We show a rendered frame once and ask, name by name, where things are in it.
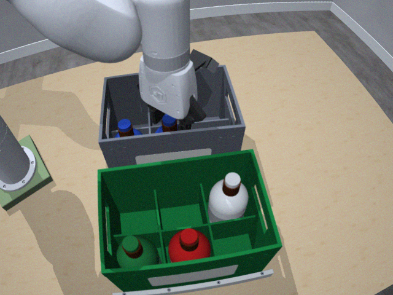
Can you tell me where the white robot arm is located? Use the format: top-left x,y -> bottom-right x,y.
0,0 -> 219,192

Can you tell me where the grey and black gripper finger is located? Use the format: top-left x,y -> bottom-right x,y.
148,104 -> 165,124
177,95 -> 206,131

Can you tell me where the dark grey crate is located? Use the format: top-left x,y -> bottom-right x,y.
98,65 -> 246,168

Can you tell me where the blue bottle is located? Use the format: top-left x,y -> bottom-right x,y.
155,114 -> 178,133
115,119 -> 143,138

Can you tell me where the white bottle with grey label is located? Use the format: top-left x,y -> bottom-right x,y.
208,173 -> 249,223

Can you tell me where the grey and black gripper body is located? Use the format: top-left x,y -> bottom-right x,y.
139,56 -> 198,120

